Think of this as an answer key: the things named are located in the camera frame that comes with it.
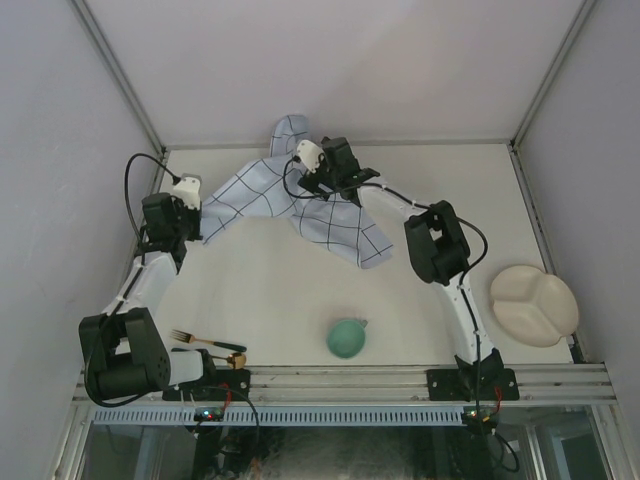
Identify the white black-grid tablecloth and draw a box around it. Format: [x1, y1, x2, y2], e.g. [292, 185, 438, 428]
[200, 115, 393, 269]

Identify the gold fork green handle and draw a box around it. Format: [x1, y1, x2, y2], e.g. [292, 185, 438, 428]
[170, 329, 247, 353]

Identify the gold spoon green handle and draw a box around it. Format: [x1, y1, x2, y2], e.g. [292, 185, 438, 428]
[211, 352, 247, 370]

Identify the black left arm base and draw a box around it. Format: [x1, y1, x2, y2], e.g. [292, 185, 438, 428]
[162, 368, 251, 402]

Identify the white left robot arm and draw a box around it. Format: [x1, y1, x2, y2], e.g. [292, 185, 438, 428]
[79, 192, 219, 408]

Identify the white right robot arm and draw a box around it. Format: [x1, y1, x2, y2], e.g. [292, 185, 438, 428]
[293, 137, 504, 399]

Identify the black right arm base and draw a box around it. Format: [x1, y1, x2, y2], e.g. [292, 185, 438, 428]
[426, 368, 520, 402]

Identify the cream divided plate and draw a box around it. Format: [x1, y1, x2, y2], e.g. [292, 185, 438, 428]
[490, 265, 580, 348]

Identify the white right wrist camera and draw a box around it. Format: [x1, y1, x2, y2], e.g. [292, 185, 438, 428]
[295, 140, 325, 173]

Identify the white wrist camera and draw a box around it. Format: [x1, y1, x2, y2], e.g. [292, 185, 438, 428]
[295, 140, 325, 173]
[171, 174, 202, 211]

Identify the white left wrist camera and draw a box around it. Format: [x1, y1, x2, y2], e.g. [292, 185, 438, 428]
[171, 174, 202, 211]

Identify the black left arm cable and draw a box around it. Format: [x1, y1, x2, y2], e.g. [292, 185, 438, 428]
[82, 152, 181, 406]

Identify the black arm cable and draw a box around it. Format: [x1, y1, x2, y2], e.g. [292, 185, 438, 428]
[82, 152, 181, 406]
[282, 154, 489, 401]

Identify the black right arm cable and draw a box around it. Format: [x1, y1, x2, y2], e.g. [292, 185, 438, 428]
[282, 154, 489, 401]

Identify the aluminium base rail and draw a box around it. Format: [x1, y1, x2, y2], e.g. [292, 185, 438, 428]
[72, 363, 619, 402]

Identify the blue slotted cable duct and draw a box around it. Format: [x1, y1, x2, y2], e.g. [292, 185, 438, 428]
[93, 405, 464, 427]

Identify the aluminium enclosure frame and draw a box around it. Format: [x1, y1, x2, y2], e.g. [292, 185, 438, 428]
[85, 1, 580, 367]

